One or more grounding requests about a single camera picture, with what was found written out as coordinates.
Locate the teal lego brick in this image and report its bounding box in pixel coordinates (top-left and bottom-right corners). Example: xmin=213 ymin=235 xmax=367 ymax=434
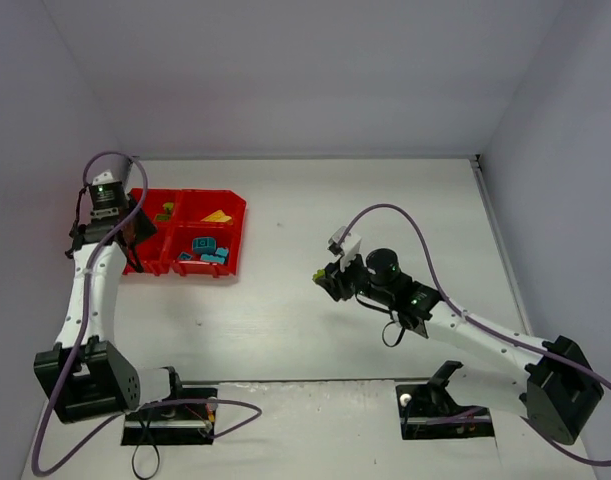
xmin=191 ymin=236 xmax=217 ymax=255

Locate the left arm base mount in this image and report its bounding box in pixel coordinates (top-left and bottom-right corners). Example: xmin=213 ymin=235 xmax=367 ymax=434
xmin=120 ymin=384 xmax=218 ymax=447

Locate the red divided bin tray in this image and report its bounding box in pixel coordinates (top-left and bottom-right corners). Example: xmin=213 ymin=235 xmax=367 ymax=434
xmin=131 ymin=188 xmax=247 ymax=278

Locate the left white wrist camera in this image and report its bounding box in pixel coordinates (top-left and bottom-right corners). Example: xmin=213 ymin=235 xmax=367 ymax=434
xmin=92 ymin=170 xmax=116 ymax=186

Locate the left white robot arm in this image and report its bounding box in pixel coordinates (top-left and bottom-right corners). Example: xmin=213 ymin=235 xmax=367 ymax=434
xmin=34 ymin=172 xmax=181 ymax=424

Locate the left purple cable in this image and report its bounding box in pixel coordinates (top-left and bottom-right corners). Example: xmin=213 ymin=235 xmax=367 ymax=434
xmin=30 ymin=151 xmax=264 ymax=475

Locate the purple cable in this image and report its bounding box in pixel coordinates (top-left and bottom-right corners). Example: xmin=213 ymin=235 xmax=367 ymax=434
xmin=337 ymin=203 xmax=611 ymax=466
xmin=30 ymin=151 xmax=264 ymax=475

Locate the teal lego block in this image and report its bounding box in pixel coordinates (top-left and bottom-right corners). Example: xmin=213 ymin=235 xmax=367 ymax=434
xmin=200 ymin=247 xmax=229 ymax=265

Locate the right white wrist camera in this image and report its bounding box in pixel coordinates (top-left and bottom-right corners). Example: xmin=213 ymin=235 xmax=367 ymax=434
xmin=328 ymin=226 xmax=362 ymax=272

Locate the green lego cube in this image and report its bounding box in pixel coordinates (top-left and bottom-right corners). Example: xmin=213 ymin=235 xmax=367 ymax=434
xmin=312 ymin=269 xmax=325 ymax=282

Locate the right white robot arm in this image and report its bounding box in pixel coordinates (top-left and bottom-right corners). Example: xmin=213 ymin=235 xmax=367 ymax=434
xmin=313 ymin=248 xmax=604 ymax=445

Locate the yellow long lego plate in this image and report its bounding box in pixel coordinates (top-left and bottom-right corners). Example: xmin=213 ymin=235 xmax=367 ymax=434
xmin=201 ymin=210 xmax=233 ymax=224

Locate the black loop cable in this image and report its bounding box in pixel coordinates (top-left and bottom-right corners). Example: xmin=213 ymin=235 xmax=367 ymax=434
xmin=129 ymin=429 xmax=162 ymax=478

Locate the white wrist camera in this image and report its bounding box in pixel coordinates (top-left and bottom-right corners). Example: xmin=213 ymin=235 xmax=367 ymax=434
xmin=92 ymin=170 xmax=116 ymax=186
xmin=328 ymin=226 xmax=362 ymax=272

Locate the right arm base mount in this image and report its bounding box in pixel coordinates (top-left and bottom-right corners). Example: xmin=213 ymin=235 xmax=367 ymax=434
xmin=395 ymin=361 xmax=495 ymax=441

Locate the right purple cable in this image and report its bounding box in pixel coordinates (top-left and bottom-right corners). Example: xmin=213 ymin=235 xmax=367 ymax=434
xmin=337 ymin=203 xmax=611 ymax=466

